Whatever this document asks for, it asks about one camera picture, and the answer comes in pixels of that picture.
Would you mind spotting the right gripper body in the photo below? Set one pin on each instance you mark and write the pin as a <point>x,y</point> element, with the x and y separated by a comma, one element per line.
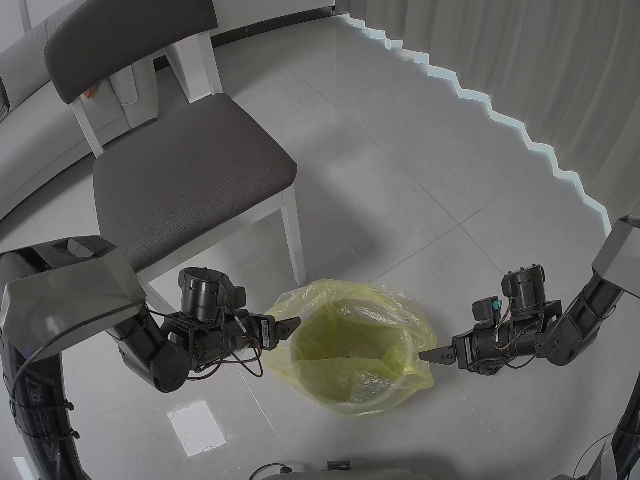
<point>487,345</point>

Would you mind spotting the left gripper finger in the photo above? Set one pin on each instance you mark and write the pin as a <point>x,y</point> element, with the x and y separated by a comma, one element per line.
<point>287,323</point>
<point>285,334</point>

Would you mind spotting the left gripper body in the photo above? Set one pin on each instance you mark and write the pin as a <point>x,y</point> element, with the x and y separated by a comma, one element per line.
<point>267,333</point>

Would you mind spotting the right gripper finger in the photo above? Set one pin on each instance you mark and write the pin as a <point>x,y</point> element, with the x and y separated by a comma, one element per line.
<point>442,356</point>

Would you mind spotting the yellow plastic bag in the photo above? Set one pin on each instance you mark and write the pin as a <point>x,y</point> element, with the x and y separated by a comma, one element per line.
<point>400,313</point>

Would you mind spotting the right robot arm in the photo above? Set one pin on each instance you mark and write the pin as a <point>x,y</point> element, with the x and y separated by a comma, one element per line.
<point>570,338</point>

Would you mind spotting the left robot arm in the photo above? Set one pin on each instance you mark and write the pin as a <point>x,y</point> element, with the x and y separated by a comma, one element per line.
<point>65,298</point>

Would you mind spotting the white trash bin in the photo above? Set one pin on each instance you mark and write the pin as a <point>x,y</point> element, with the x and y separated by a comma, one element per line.
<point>345,368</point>

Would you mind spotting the dark grey padded white chair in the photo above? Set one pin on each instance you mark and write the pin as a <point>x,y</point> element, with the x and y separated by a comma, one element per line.
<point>190,178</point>

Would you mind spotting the small orange object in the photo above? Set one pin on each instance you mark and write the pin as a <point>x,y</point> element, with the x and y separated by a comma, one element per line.
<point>92,92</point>

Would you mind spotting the light grey sofa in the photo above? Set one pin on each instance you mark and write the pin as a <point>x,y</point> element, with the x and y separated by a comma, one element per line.
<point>35,138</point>

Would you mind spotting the white curtain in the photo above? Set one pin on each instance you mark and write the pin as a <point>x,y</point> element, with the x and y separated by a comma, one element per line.
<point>525,43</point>

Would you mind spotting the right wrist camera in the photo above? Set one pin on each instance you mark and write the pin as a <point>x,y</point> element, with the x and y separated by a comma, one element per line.
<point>485,310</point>

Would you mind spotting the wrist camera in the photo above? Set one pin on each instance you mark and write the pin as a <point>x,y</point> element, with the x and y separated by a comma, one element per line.
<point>235,298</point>
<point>485,310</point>

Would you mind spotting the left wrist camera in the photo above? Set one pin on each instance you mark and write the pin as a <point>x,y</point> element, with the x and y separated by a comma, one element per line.
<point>235,298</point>

